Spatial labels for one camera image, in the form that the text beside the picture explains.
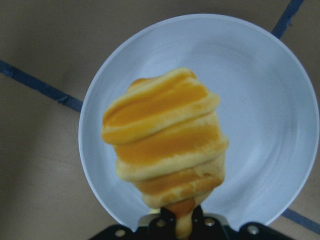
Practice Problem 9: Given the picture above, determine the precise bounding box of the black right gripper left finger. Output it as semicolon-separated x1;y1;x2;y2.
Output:
91;208;176;240

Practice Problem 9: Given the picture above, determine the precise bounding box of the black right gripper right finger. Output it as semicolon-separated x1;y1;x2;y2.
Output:
188;205;278;240

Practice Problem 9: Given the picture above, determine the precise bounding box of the twisted bread roll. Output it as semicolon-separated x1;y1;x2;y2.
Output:
101;67;229;239

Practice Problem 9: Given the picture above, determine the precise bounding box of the light blue plate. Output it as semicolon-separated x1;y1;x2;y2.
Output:
78;14;320;230

